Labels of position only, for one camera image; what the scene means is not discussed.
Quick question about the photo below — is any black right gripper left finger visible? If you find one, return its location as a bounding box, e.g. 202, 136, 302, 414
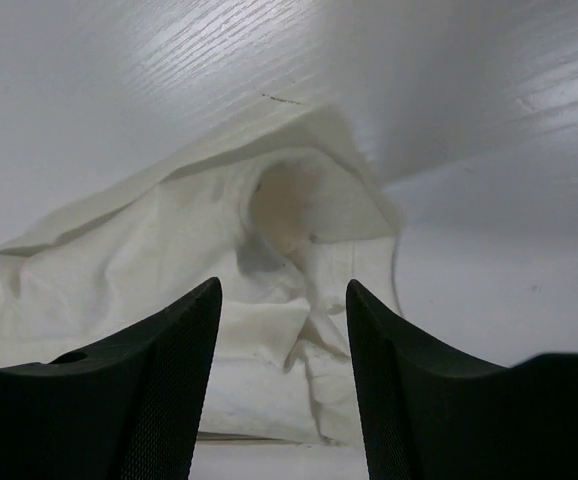
0, 278, 222, 479

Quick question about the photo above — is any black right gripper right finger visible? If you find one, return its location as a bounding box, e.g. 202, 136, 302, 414
346, 280, 578, 479

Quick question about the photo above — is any cream white t shirt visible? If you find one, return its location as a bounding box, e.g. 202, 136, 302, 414
0, 109, 399, 445

